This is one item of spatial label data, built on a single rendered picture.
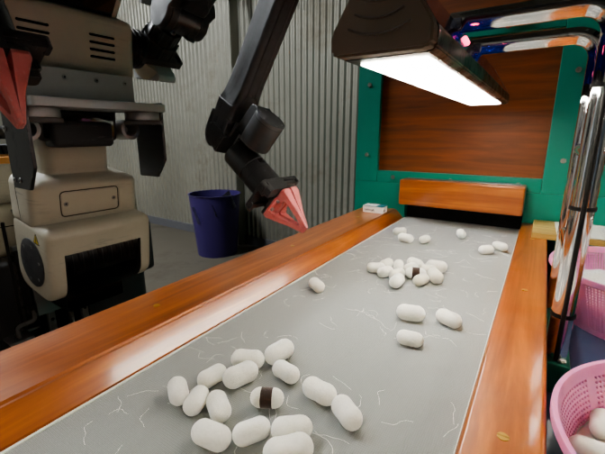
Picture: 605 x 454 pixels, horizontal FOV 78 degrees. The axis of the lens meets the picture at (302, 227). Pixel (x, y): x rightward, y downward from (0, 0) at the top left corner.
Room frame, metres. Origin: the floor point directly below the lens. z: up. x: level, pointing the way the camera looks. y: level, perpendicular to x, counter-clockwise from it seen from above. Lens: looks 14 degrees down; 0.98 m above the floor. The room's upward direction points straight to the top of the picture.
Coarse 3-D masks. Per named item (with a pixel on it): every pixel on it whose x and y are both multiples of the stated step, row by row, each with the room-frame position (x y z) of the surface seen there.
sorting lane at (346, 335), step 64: (384, 256) 0.72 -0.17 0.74; (448, 256) 0.72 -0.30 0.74; (256, 320) 0.45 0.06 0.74; (320, 320) 0.45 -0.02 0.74; (384, 320) 0.45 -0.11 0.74; (128, 384) 0.32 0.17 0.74; (192, 384) 0.32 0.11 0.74; (256, 384) 0.32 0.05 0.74; (384, 384) 0.32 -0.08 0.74; (448, 384) 0.32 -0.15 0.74; (64, 448) 0.24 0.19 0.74; (128, 448) 0.24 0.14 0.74; (192, 448) 0.24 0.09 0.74; (256, 448) 0.24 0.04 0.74; (320, 448) 0.24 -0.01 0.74; (384, 448) 0.24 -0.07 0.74; (448, 448) 0.24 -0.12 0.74
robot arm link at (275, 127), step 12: (252, 108) 0.68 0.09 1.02; (264, 108) 0.69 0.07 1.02; (252, 120) 0.66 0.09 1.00; (264, 120) 0.65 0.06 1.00; (276, 120) 0.68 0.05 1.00; (216, 132) 0.71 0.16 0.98; (240, 132) 0.71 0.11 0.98; (252, 132) 0.66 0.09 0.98; (264, 132) 0.66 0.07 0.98; (276, 132) 0.66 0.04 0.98; (216, 144) 0.70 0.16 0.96; (228, 144) 0.71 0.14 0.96; (252, 144) 0.66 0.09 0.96; (264, 144) 0.67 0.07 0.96
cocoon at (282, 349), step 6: (276, 342) 0.36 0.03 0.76; (282, 342) 0.36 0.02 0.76; (288, 342) 0.36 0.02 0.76; (270, 348) 0.35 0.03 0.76; (276, 348) 0.35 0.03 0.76; (282, 348) 0.35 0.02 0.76; (288, 348) 0.36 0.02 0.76; (264, 354) 0.35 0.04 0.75; (270, 354) 0.35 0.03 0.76; (276, 354) 0.35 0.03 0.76; (282, 354) 0.35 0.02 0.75; (288, 354) 0.36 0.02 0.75; (270, 360) 0.34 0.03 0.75
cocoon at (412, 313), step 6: (402, 306) 0.45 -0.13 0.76; (408, 306) 0.45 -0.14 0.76; (414, 306) 0.45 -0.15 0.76; (420, 306) 0.45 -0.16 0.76; (396, 312) 0.45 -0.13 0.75; (402, 312) 0.45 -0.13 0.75; (408, 312) 0.44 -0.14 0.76; (414, 312) 0.44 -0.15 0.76; (420, 312) 0.44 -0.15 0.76; (402, 318) 0.45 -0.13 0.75; (408, 318) 0.44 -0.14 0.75; (414, 318) 0.44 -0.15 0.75; (420, 318) 0.44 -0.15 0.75
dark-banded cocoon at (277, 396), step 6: (258, 390) 0.29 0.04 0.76; (276, 390) 0.29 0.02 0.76; (252, 396) 0.29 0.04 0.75; (258, 396) 0.28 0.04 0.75; (276, 396) 0.28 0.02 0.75; (282, 396) 0.29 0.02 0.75; (252, 402) 0.28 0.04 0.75; (258, 402) 0.28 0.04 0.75; (276, 402) 0.28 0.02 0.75; (282, 402) 0.28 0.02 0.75
